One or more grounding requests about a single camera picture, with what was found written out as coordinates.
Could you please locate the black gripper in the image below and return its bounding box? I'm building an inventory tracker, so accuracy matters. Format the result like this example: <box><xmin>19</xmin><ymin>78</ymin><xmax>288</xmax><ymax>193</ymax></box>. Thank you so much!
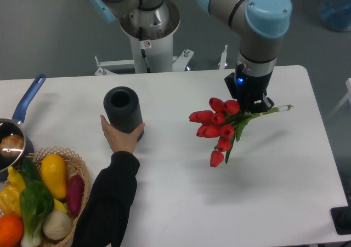
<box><xmin>224</xmin><ymin>56</ymin><xmax>275</xmax><ymax>113</ymax></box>

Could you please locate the red tulip bouquet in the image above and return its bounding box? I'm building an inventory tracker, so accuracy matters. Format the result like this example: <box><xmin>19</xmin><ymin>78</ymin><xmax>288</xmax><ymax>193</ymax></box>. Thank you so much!
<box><xmin>189</xmin><ymin>97</ymin><xmax>293</xmax><ymax>168</ymax></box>

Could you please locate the dark grey ribbed vase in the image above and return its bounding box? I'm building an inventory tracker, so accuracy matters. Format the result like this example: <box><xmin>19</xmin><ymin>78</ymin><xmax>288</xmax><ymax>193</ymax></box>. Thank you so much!
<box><xmin>103</xmin><ymin>86</ymin><xmax>143</xmax><ymax>134</ymax></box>

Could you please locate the black sleeved forearm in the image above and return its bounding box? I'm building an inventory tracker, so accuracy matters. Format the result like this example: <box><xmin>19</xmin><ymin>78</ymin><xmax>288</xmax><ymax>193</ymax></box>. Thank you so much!
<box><xmin>72</xmin><ymin>151</ymin><xmax>140</xmax><ymax>246</ymax></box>

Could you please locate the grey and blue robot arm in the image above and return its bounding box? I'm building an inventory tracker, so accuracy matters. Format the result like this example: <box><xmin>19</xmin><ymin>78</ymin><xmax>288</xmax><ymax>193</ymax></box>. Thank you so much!
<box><xmin>90</xmin><ymin>0</ymin><xmax>292</xmax><ymax>113</ymax></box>

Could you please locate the person's bare hand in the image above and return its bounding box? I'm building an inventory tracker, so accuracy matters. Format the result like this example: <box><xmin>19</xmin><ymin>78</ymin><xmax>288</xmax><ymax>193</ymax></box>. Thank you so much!
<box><xmin>100</xmin><ymin>115</ymin><xmax>145</xmax><ymax>154</ymax></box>

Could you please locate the blue plastic container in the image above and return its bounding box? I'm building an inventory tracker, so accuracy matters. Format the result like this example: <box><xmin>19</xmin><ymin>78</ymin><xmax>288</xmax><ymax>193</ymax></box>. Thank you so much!
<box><xmin>318</xmin><ymin>0</ymin><xmax>350</xmax><ymax>32</ymax></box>

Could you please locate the black device at table edge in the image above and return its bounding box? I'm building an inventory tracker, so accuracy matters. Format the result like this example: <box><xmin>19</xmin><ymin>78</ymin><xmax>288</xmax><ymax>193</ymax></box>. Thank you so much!
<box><xmin>330</xmin><ymin>206</ymin><xmax>351</xmax><ymax>235</ymax></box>

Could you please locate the woven wicker basket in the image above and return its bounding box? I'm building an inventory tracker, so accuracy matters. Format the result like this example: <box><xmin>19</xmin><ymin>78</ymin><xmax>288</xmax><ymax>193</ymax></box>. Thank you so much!
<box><xmin>0</xmin><ymin>146</ymin><xmax>90</xmax><ymax>247</ymax></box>

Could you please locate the purple sweet potato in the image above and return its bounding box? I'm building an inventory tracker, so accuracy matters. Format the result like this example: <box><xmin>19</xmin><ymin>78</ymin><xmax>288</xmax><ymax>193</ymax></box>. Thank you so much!
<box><xmin>66</xmin><ymin>175</ymin><xmax>84</xmax><ymax>216</ymax></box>

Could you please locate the white garlic bulb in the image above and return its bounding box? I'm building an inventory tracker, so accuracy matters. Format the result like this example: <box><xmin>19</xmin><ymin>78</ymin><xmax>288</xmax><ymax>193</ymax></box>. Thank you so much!
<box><xmin>43</xmin><ymin>210</ymin><xmax>72</xmax><ymax>240</ymax></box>

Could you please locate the green cucumber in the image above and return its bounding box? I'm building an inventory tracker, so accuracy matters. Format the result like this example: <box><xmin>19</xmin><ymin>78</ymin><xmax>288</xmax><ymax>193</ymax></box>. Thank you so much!
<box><xmin>20</xmin><ymin>157</ymin><xmax>42</xmax><ymax>185</ymax></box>

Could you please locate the green bok choy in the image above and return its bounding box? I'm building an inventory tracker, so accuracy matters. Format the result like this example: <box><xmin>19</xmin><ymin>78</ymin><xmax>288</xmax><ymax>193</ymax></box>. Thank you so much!
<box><xmin>20</xmin><ymin>180</ymin><xmax>54</xmax><ymax>246</ymax></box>

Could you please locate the bread roll in pan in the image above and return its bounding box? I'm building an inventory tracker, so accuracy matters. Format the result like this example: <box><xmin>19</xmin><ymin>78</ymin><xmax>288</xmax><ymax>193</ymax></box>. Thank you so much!
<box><xmin>1</xmin><ymin>134</ymin><xmax>24</xmax><ymax>158</ymax></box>

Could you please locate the small yellow squash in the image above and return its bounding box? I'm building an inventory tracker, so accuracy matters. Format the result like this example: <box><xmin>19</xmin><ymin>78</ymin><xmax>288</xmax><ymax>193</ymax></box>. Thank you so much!
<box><xmin>7</xmin><ymin>166</ymin><xmax>26</xmax><ymax>193</ymax></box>

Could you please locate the yellow bell pepper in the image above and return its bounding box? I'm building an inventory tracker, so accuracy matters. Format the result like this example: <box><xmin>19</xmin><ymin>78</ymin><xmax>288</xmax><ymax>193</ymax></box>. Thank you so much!
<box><xmin>1</xmin><ymin>185</ymin><xmax>21</xmax><ymax>217</ymax></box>

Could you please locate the orange fruit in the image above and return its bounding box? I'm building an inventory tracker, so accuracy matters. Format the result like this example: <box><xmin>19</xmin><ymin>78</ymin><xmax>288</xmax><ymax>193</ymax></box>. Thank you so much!
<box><xmin>1</xmin><ymin>215</ymin><xmax>24</xmax><ymax>246</ymax></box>

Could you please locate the white frame at right edge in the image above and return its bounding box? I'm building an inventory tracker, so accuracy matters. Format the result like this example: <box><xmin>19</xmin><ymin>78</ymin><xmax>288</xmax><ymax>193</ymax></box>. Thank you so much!
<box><xmin>326</xmin><ymin>78</ymin><xmax>351</xmax><ymax>121</ymax></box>

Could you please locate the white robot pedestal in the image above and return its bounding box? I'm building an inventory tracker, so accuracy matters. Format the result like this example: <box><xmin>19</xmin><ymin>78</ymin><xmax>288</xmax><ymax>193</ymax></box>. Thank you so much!
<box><xmin>94</xmin><ymin>0</ymin><xmax>229</xmax><ymax>76</ymax></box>

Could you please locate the black cable on pedestal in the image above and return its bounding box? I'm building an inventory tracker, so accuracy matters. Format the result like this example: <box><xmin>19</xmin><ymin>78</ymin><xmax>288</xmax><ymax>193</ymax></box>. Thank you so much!
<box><xmin>138</xmin><ymin>26</ymin><xmax>151</xmax><ymax>73</ymax></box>

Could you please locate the blue handled saucepan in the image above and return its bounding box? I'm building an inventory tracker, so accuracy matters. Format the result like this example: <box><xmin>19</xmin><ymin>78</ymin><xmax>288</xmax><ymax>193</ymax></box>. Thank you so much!
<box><xmin>1</xmin><ymin>74</ymin><xmax>46</xmax><ymax>182</ymax></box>

